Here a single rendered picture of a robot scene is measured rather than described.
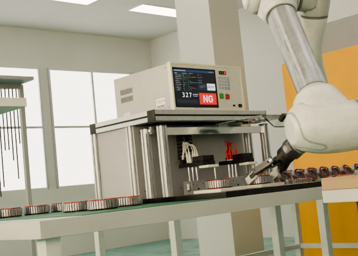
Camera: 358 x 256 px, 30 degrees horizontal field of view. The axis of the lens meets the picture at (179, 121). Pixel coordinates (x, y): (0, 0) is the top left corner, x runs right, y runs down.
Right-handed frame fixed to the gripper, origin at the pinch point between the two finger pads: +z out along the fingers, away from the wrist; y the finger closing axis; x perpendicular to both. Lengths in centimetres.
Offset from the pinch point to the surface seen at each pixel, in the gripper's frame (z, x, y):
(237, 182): 10.7, -5.8, 0.4
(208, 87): -9.2, -42.5, 11.4
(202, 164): 0.3, -9.4, 27.7
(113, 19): 361, -493, -369
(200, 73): -12, -48, 15
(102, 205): 6, 1, 79
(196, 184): 10.4, -6.2, 25.3
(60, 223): -19, 19, 116
